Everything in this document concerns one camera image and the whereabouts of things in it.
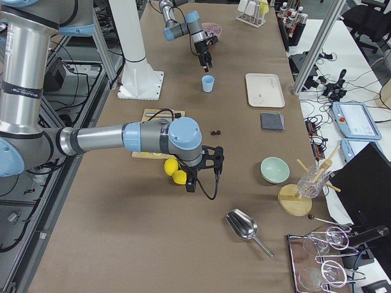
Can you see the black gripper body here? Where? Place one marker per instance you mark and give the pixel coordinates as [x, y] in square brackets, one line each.
[192, 173]
[201, 49]

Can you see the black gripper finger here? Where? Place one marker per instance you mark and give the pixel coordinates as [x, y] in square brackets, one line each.
[190, 183]
[208, 59]
[203, 63]

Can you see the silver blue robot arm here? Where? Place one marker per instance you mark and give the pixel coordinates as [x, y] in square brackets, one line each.
[183, 21]
[25, 145]

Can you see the pink bowl of ice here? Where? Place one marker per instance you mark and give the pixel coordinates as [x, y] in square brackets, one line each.
[212, 29]

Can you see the light blue plastic cup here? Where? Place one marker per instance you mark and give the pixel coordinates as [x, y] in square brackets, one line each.
[207, 83]

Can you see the white cup rack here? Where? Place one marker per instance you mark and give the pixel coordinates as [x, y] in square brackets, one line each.
[252, 12]

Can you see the metal ice scoop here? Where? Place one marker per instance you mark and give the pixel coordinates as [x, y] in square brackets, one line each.
[246, 228]

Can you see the wooden cup stand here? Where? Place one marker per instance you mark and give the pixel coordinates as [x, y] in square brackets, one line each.
[294, 203]

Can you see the yellow lemon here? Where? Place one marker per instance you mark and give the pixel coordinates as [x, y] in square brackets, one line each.
[171, 166]
[180, 177]

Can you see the mint green bowl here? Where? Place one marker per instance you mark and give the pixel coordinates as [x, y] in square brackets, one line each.
[274, 170]

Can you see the grey folded cloth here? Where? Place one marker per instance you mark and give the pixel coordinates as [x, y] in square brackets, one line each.
[272, 121]

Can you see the cream rectangular tray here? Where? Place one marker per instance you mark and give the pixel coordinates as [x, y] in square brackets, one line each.
[264, 90]

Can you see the steel cylinder black tip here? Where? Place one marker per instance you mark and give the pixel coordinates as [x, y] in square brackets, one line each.
[161, 114]

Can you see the wooden cutting board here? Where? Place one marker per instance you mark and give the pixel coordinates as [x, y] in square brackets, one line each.
[158, 156]

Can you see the clear textured glass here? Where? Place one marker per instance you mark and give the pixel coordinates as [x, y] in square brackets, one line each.
[308, 187]

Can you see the blue teach pendant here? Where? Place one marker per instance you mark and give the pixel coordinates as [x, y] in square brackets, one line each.
[355, 121]
[351, 147]

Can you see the black monitor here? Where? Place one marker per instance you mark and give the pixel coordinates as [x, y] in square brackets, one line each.
[365, 187]

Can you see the metal glass rack tray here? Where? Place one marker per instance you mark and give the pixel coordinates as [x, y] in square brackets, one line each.
[316, 260]

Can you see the aluminium frame post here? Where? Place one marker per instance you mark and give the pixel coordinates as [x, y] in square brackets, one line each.
[317, 45]

